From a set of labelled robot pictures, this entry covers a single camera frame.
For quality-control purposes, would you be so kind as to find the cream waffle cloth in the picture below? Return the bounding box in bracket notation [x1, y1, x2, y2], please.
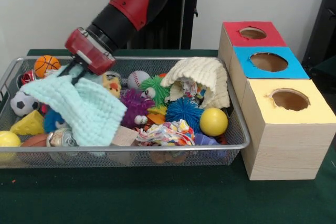
[161, 56, 231, 109]

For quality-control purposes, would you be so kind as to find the orange toy basketball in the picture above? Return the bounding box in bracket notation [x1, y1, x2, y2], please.
[34, 55, 61, 78]

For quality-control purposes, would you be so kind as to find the silver mesh bin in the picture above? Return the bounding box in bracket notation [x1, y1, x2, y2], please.
[0, 56, 251, 169]

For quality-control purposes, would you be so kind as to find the dark green table cloth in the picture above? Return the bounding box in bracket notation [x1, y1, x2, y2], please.
[312, 56, 336, 78]
[0, 48, 336, 224]

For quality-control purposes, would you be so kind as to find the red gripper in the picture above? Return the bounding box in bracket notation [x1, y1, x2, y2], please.
[59, 27, 117, 84]

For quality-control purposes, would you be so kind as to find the yellow plastic ball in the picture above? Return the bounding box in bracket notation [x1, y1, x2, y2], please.
[199, 107, 229, 137]

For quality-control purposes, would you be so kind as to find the purple spiky ball toy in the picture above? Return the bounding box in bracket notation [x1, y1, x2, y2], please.
[120, 89, 155, 129]

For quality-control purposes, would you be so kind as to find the plush soccer ball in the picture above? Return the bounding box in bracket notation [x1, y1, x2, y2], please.
[10, 91, 40, 117]

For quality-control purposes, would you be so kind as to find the yellow foam cheese wedge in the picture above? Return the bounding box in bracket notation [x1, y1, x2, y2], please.
[9, 110, 45, 135]

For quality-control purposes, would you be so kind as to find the blue spiky ball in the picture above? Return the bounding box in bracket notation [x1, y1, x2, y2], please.
[165, 97, 205, 132]

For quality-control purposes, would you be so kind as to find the white toy baseball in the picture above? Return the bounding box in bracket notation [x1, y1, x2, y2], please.
[127, 70, 151, 90]

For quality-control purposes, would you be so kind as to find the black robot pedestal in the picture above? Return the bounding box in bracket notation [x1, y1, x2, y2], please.
[101, 0, 212, 50]

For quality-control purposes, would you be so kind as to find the green spiky ball with eyes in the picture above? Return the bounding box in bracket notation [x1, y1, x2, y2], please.
[138, 75, 171, 108]

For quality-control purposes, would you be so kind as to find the mint waffle cloth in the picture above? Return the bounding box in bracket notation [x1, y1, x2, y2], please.
[19, 65, 128, 147]

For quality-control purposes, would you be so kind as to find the wooden box with three holes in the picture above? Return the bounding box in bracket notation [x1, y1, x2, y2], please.
[217, 21, 336, 182]

